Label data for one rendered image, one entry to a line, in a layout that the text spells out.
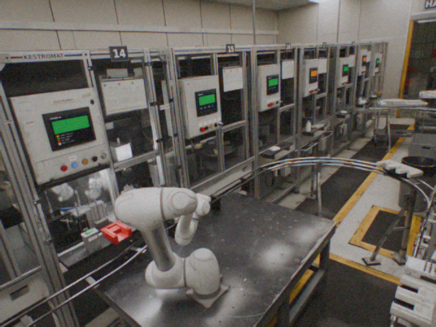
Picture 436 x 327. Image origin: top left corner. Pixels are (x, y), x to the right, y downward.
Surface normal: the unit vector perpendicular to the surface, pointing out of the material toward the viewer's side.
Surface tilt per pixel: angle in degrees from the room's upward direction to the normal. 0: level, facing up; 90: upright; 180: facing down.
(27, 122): 90
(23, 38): 90
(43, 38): 90
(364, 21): 90
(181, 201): 61
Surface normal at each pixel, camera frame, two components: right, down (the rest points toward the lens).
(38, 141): 0.76, 0.17
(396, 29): -0.65, 0.30
